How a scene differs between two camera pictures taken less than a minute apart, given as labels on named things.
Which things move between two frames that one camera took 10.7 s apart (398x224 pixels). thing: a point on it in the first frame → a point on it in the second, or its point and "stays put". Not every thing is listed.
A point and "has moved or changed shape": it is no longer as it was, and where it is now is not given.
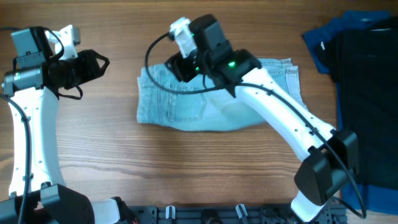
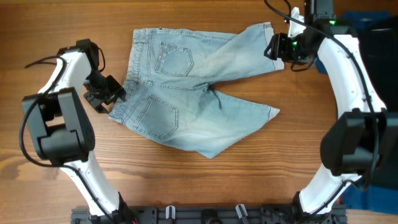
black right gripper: [179, 65] → [277, 46]
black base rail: [234, 214] stays put
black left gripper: [89, 60] → [117, 92]
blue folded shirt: [322, 39] stays put
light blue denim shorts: [165, 101] has moved or changed shape
